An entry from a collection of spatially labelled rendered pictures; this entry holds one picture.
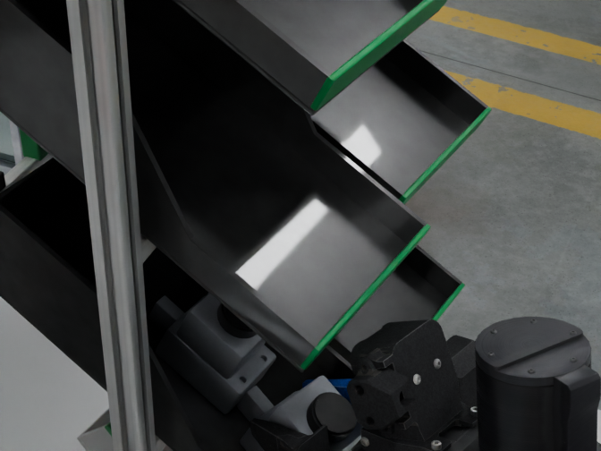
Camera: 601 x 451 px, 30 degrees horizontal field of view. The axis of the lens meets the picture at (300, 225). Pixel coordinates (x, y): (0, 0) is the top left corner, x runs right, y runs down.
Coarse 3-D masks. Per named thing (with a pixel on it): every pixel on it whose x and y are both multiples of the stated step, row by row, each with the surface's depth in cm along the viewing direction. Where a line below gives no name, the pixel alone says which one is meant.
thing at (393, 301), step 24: (408, 264) 90; (432, 264) 88; (384, 288) 87; (408, 288) 88; (432, 288) 89; (456, 288) 88; (360, 312) 85; (384, 312) 86; (408, 312) 87; (432, 312) 88; (336, 336) 80; (360, 336) 83
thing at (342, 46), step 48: (192, 0) 51; (240, 0) 50; (288, 0) 54; (336, 0) 56; (384, 0) 57; (432, 0) 55; (240, 48) 51; (288, 48) 49; (336, 48) 54; (384, 48) 53; (288, 96) 51
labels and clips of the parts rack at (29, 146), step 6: (24, 132) 81; (24, 138) 81; (30, 138) 81; (24, 144) 82; (30, 144) 81; (36, 144) 81; (24, 150) 82; (30, 150) 82; (36, 150) 82; (42, 150) 82; (24, 156) 82; (30, 156) 82; (36, 156) 82; (42, 156) 82; (0, 174) 78; (0, 180) 78; (0, 186) 78
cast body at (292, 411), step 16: (320, 384) 70; (256, 400) 73; (288, 400) 69; (304, 400) 69; (320, 400) 68; (336, 400) 69; (256, 416) 73; (272, 416) 69; (288, 416) 68; (304, 416) 68; (320, 416) 68; (336, 416) 68; (352, 416) 69; (304, 432) 68; (336, 432) 67; (352, 432) 69; (256, 448) 71; (336, 448) 68
